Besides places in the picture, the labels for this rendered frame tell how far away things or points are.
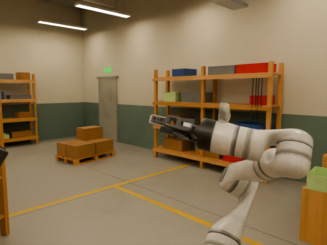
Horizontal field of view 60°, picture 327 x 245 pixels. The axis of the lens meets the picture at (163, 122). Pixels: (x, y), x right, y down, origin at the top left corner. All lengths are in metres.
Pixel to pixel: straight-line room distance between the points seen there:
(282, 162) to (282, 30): 5.44
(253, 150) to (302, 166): 0.10
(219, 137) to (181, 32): 6.83
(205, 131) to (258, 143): 0.11
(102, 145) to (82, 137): 0.56
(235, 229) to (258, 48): 5.49
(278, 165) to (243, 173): 0.19
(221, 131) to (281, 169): 0.14
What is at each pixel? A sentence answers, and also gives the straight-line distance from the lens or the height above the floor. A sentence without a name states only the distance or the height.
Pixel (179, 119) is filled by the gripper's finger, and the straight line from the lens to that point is 0.61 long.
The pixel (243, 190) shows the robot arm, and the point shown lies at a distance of 0.90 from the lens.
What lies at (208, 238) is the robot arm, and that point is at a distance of 0.82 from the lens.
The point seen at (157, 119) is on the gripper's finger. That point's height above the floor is 1.63.
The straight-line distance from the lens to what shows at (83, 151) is 6.85.
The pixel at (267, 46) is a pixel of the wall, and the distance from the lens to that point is 6.07.
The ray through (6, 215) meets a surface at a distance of 3.94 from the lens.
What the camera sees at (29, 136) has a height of 0.26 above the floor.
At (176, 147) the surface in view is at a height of 0.35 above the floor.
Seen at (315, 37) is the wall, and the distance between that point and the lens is 5.77.
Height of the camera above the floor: 1.70
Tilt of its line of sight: 7 degrees down
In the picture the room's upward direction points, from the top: straight up
